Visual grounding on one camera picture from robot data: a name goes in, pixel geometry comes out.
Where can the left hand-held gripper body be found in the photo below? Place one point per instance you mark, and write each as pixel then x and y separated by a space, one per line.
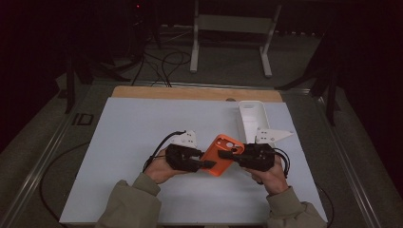
pixel 182 156

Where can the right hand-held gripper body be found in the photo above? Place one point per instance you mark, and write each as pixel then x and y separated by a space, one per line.
pixel 258 156

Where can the orange phone case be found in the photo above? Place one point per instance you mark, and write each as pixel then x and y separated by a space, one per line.
pixel 210 155

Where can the long white plastic tray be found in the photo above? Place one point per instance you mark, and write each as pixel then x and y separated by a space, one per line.
pixel 253 117

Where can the person's left hand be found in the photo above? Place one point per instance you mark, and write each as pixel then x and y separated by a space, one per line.
pixel 160 171

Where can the person's right hand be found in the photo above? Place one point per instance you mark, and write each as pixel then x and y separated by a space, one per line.
pixel 272 180

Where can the white table mat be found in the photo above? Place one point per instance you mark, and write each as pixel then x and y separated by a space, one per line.
pixel 133 126

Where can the black tripod stand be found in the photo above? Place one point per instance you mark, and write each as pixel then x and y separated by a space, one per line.
pixel 331 95
pixel 71 85

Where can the white metal stand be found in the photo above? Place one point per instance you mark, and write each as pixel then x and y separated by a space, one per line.
pixel 234 23

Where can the metal floor rail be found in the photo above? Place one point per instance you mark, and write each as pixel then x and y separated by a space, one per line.
pixel 351 171
pixel 34 171
pixel 196 85

